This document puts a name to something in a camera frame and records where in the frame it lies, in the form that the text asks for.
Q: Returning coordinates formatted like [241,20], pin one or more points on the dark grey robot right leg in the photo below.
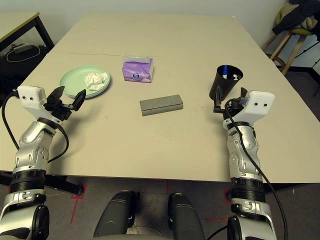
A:
[185,217]

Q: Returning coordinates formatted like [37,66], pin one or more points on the purple tissue pack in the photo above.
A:
[137,71]

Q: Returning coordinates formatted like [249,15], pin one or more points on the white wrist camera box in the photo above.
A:
[257,105]
[31,100]

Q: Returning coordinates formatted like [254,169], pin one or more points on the beige side table black legs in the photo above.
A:
[17,23]

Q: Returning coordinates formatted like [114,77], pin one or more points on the white power adapter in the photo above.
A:
[21,48]

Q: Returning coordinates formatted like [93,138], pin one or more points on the dark grey robot left leg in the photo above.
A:
[113,217]

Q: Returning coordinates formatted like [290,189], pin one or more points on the dark jacket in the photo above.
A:
[300,15]

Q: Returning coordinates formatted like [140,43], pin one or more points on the grey glasses case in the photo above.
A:
[161,105]

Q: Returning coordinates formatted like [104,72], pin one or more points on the red floor tape cross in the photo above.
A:
[217,219]
[75,207]

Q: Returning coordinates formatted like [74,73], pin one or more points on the yellow-green stool cushion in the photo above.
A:
[302,31]

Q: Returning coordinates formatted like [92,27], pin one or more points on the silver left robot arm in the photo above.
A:
[30,150]

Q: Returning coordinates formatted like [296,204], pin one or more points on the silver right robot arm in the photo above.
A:
[243,150]

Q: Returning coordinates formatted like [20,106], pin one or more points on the white tissue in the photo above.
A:
[95,80]

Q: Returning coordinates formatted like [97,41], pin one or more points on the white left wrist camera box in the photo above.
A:
[31,100]

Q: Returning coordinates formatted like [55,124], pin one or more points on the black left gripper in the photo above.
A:
[58,110]

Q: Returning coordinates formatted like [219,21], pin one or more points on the light green plate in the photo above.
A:
[75,80]

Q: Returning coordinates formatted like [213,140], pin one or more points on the dark grey robot leg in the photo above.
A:
[113,217]
[185,217]

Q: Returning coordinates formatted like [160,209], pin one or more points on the black tripod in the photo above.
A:
[315,82]

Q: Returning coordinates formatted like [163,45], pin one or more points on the wooden stool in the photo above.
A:
[280,50]

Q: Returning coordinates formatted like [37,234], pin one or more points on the black pen cup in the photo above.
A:
[222,83]

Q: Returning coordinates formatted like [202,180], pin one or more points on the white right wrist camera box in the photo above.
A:
[257,105]

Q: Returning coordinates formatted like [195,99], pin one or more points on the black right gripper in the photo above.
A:
[232,106]

